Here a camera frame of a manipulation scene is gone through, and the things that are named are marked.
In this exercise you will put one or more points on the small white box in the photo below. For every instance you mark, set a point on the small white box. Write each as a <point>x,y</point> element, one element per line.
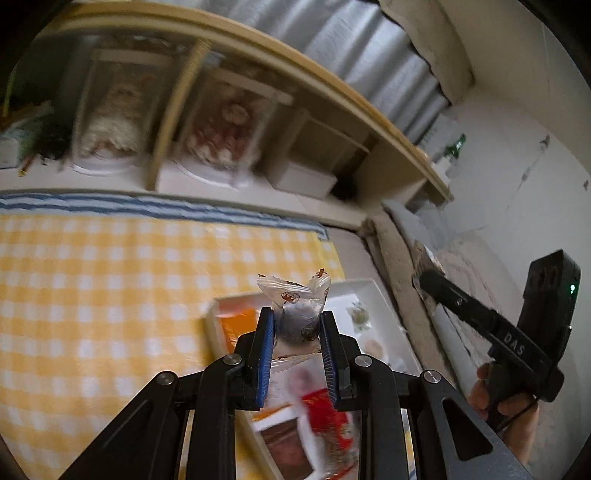
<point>302,177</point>

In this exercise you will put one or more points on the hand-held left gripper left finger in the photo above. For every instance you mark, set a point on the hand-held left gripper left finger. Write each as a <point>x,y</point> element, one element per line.
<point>265,355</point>

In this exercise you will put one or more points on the white shallow box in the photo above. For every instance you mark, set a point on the white shallow box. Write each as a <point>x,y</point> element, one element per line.
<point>341,295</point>

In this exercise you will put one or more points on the clear packet with dark ball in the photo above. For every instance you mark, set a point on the clear packet with dark ball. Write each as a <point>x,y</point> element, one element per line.
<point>295,327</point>

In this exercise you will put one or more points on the red snack packet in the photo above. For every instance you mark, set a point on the red snack packet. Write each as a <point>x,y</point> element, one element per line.
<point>328,410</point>

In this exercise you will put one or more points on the red doll in clear case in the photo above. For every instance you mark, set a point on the red doll in clear case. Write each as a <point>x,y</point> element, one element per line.
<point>226,129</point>

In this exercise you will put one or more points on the green glass bottle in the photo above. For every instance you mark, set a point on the green glass bottle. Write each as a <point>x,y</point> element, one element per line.
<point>457,145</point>

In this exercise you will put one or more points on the person's right hand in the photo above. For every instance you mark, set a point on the person's right hand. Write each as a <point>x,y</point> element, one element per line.
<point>519,429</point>

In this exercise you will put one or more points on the brown snack packet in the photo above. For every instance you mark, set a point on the brown snack packet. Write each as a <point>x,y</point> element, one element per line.
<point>286,445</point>

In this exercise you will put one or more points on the orange snack packet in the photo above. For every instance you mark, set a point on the orange snack packet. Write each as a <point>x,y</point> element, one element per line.
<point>238,330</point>

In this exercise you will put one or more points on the tissue box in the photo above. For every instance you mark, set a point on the tissue box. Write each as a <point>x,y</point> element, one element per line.
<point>18,138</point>

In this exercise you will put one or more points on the beige printed valance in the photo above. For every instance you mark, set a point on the beige printed valance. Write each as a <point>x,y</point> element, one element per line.
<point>429,46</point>

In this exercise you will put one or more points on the grey curtain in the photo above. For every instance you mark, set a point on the grey curtain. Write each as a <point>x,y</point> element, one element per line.
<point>346,46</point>

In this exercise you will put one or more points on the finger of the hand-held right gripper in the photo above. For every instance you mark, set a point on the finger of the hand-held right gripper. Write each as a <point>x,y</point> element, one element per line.
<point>457,300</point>

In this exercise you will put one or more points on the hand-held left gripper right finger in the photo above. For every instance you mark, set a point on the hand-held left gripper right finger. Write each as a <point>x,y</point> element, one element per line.
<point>328,355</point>

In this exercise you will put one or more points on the wooden shelf unit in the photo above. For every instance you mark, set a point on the wooden shelf unit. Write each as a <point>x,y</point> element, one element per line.
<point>171,129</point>

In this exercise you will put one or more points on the light wooden frame box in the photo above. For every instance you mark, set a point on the light wooden frame box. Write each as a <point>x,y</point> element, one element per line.
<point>332,138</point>

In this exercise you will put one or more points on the cream doll in clear case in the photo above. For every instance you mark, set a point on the cream doll in clear case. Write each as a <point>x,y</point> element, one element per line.
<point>120,115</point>

